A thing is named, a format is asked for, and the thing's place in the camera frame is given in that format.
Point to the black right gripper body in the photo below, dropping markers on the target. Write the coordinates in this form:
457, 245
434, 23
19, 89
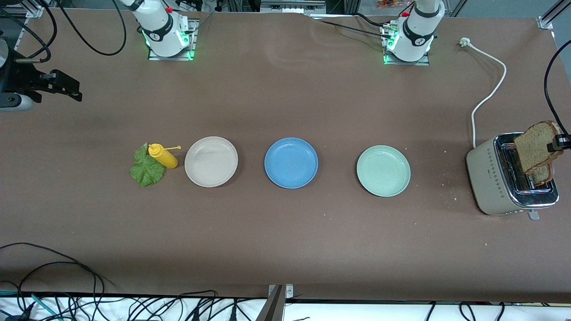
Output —
21, 79

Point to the brown bread slice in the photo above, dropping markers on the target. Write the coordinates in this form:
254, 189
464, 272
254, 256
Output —
535, 147
542, 176

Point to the green lettuce leaf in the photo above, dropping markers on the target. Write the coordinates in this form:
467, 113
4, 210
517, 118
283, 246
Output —
145, 171

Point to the yellow mustard squeeze bottle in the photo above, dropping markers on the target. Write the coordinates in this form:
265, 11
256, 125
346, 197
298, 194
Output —
163, 157

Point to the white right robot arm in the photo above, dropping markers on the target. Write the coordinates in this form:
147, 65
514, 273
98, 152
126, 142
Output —
160, 26

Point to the beige plate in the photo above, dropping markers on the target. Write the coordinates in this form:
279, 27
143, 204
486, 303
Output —
211, 161

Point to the mint green plate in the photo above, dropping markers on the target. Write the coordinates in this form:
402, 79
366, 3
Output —
383, 170

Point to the blue plate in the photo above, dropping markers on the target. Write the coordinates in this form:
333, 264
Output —
291, 162

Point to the beige chrome toaster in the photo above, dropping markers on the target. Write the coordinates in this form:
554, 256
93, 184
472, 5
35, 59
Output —
490, 178

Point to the orange snack packet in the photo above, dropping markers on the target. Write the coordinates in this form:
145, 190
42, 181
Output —
390, 3

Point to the aluminium profile bar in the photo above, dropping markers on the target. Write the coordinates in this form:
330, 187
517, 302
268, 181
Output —
292, 6

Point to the aluminium frame profile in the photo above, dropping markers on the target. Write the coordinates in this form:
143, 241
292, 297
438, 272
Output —
33, 9
545, 22

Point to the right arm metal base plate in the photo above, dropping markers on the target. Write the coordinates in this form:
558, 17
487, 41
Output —
194, 40

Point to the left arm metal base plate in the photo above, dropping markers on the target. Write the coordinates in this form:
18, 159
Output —
419, 63

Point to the metal table edge bracket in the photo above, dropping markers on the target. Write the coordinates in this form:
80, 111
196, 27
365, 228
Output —
273, 307

